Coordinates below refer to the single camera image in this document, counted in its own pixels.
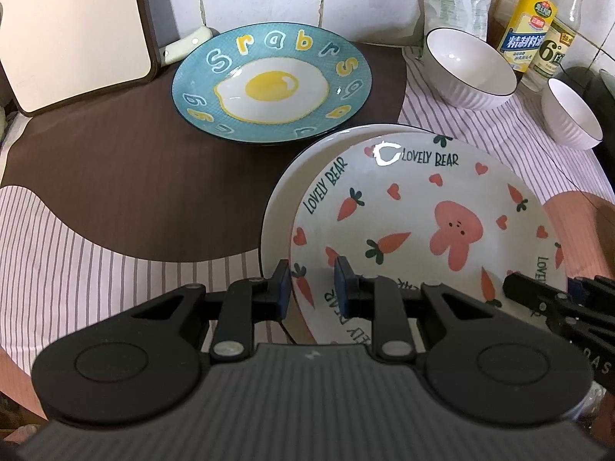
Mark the blue plate with egg print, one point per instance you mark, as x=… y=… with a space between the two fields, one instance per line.
x=269 y=86

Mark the white plastic seasoning bag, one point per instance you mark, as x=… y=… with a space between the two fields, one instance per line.
x=456 y=5

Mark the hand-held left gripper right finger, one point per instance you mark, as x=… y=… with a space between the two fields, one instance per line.
x=342 y=288

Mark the bunny and carrot print plate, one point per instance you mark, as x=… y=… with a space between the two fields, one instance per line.
x=432 y=201

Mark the yellow label cooking wine bottle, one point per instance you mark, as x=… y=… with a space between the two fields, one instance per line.
x=526 y=29

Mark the large white ribbed bowl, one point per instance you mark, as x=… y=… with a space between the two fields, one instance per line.
x=471 y=62

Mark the plain white plate dark rim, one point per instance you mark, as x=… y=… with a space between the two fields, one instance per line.
x=283 y=201

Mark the white cutting board brown edge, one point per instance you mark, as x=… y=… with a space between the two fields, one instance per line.
x=72 y=33

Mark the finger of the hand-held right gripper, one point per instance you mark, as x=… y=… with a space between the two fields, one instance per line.
x=593 y=288
x=533 y=293

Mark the small white ribbed bowl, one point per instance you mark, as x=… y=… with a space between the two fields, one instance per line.
x=571 y=115

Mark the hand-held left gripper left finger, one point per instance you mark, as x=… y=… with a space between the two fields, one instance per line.
x=284 y=293

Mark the clear vinegar bottle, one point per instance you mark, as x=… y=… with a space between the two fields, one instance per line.
x=552 y=53

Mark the striped brown patterned tablecloth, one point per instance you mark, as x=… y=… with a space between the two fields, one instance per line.
x=120 y=177

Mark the black wok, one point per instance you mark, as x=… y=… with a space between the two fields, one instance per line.
x=596 y=91

